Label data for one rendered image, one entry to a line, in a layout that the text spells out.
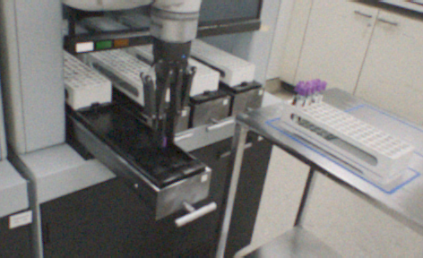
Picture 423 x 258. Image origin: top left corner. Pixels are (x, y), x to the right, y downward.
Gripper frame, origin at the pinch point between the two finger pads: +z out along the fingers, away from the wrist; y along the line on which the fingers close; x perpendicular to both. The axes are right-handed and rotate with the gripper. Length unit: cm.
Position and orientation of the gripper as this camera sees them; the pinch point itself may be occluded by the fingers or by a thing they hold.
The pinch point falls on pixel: (164, 129)
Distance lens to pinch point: 94.0
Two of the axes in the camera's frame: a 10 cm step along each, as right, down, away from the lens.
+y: -7.3, 2.4, -6.5
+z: -1.3, 8.8, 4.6
